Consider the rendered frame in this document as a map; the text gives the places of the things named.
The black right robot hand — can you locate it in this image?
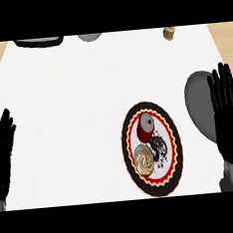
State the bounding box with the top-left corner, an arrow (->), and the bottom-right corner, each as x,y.
205,61 -> 233,172

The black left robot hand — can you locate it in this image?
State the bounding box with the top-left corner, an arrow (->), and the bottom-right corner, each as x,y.
0,108 -> 24,201

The grey pan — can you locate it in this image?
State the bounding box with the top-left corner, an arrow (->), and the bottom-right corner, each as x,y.
181,69 -> 223,147

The red can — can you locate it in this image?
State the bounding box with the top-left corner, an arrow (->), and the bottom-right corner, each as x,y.
134,112 -> 157,144

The black red patterned plate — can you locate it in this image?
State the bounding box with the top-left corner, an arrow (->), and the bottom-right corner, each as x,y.
117,99 -> 187,200

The beige swirled cupcake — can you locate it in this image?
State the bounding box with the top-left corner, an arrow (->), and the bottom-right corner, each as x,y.
132,142 -> 157,179

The small tan jar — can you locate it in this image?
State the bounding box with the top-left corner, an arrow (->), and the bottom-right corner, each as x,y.
161,25 -> 178,43

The black flat tray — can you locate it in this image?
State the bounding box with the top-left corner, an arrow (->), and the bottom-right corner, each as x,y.
12,35 -> 66,51

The grey round bowl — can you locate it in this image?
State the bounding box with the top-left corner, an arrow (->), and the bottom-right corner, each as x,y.
77,32 -> 104,44

